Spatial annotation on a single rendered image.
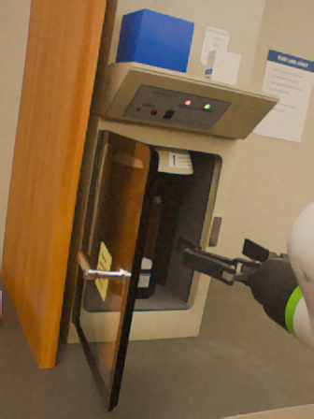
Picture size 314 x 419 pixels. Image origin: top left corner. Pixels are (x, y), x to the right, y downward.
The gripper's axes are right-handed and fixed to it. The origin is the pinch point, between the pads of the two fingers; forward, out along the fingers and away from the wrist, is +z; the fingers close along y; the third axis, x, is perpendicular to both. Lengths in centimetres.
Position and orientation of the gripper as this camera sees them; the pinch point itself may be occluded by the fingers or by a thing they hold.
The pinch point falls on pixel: (216, 246)
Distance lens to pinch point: 87.5
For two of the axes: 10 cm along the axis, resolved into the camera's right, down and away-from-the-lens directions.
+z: -3.9, -2.6, 8.8
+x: -1.7, 9.6, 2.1
